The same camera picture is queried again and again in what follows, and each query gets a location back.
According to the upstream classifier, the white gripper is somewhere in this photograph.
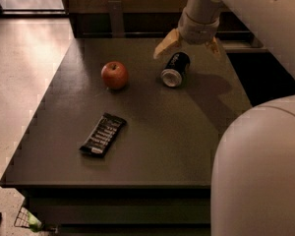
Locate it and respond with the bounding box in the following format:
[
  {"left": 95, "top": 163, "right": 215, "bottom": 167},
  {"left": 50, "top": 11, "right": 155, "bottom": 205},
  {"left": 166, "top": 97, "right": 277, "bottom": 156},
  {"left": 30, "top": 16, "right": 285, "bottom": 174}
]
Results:
[{"left": 153, "top": 10, "right": 220, "bottom": 59}]

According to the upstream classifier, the blue pepsi can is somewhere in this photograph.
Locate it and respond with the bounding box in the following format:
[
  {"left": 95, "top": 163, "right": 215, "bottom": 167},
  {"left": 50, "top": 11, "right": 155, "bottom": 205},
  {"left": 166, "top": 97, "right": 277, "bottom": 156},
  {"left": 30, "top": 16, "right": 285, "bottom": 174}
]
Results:
[{"left": 160, "top": 52, "right": 190, "bottom": 88}]

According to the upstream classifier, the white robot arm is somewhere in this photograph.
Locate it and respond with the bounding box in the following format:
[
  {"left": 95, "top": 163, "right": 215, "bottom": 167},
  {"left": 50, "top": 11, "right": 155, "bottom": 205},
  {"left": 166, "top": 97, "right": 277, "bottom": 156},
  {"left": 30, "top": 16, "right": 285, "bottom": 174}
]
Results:
[{"left": 154, "top": 0, "right": 295, "bottom": 236}]

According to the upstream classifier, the red apple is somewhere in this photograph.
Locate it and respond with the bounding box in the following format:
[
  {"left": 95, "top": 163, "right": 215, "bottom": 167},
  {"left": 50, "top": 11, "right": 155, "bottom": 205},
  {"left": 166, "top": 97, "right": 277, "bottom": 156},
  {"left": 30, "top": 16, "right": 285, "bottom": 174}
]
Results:
[{"left": 101, "top": 61, "right": 129, "bottom": 90}]

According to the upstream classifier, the black snack bar wrapper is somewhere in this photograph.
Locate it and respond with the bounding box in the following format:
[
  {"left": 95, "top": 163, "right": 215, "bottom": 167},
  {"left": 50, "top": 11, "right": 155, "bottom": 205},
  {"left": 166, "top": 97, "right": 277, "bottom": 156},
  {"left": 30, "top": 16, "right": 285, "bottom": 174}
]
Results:
[{"left": 80, "top": 113, "right": 127, "bottom": 158}]

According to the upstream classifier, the dark grey table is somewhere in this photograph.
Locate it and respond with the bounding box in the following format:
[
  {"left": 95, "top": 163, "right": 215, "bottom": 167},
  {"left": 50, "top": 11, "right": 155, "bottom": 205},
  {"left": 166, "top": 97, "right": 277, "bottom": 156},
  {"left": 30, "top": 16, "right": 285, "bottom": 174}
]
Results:
[{"left": 0, "top": 38, "right": 250, "bottom": 236}]

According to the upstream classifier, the left metal bracket post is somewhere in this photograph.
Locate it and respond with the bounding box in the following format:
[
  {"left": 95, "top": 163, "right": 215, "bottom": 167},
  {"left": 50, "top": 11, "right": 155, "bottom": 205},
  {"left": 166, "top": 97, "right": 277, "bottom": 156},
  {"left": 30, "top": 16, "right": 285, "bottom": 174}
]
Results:
[{"left": 108, "top": 0, "right": 125, "bottom": 38}]

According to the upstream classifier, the wire basket with green item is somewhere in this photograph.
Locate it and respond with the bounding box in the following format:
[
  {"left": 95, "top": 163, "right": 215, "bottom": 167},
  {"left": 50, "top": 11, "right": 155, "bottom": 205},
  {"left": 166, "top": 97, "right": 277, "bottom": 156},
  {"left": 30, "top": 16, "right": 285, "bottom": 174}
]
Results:
[{"left": 14, "top": 203, "right": 43, "bottom": 232}]

